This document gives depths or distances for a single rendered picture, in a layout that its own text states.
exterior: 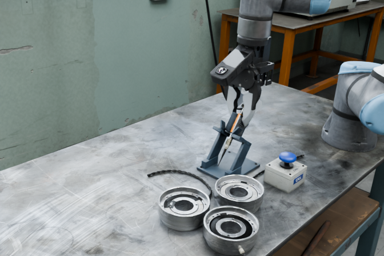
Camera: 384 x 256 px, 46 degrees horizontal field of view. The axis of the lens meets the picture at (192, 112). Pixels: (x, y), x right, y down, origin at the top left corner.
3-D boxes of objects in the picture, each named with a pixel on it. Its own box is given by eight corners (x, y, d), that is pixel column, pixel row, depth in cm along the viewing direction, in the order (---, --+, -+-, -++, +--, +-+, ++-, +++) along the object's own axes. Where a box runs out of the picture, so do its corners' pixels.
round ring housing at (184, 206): (178, 240, 85) (178, 223, 84) (147, 213, 93) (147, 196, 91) (219, 221, 91) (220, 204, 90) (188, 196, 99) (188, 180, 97)
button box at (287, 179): (288, 194, 102) (291, 175, 100) (263, 181, 106) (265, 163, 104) (307, 180, 107) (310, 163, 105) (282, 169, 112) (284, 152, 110)
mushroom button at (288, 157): (287, 179, 103) (291, 160, 101) (273, 172, 105) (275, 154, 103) (297, 173, 105) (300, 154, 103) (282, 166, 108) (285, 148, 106)
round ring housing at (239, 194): (255, 223, 91) (258, 206, 90) (207, 210, 95) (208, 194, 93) (266, 196, 100) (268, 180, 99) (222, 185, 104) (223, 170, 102)
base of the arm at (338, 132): (336, 123, 139) (342, 94, 135) (384, 140, 129) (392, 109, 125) (311, 138, 129) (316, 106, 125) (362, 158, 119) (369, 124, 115)
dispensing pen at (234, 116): (208, 162, 107) (238, 98, 108) (217, 165, 110) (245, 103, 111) (216, 165, 105) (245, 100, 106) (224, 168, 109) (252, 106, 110)
